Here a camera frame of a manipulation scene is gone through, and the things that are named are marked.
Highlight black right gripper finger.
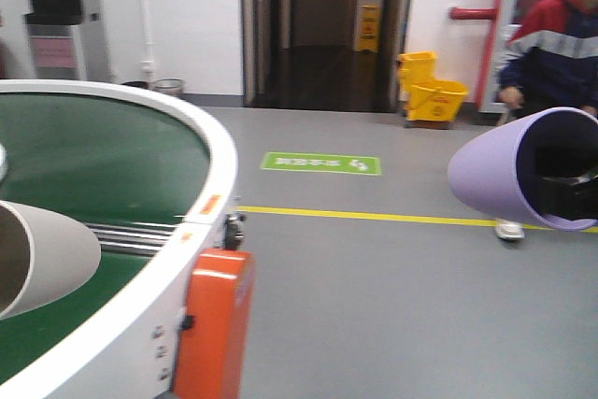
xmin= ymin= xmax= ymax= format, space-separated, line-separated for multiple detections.
xmin=534 ymin=146 xmax=597 ymax=221

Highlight purple plastic cup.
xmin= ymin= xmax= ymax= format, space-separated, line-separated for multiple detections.
xmin=448 ymin=107 xmax=597 ymax=232

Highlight beige plastic cup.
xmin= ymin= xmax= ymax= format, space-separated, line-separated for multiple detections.
xmin=1 ymin=201 xmax=101 ymax=320

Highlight steel conveyor rollers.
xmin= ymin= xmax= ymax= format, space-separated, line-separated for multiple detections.
xmin=84 ymin=222 xmax=176 ymax=256

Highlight green circular conveyor belt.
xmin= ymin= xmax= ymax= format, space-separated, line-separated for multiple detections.
xmin=1 ymin=93 xmax=210 ymax=379

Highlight white outer conveyor rim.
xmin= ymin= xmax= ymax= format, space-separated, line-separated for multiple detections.
xmin=1 ymin=79 xmax=237 ymax=398

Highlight person in red blue jacket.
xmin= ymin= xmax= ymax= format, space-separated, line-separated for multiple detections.
xmin=493 ymin=0 xmax=598 ymax=242

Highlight yellow mop bucket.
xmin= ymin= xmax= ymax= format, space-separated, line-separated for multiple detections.
xmin=396 ymin=50 xmax=469 ymax=130

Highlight yellow wet floor sign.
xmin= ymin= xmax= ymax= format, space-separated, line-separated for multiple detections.
xmin=356 ymin=5 xmax=380 ymax=53

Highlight orange motor cover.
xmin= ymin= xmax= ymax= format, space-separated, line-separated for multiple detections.
xmin=174 ymin=249 xmax=255 ymax=398

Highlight black water dispenser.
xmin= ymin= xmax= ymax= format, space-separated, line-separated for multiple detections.
xmin=23 ymin=0 xmax=108 ymax=81

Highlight wire mesh trash bin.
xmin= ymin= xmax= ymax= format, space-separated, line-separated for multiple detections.
xmin=153 ymin=78 xmax=184 ymax=98

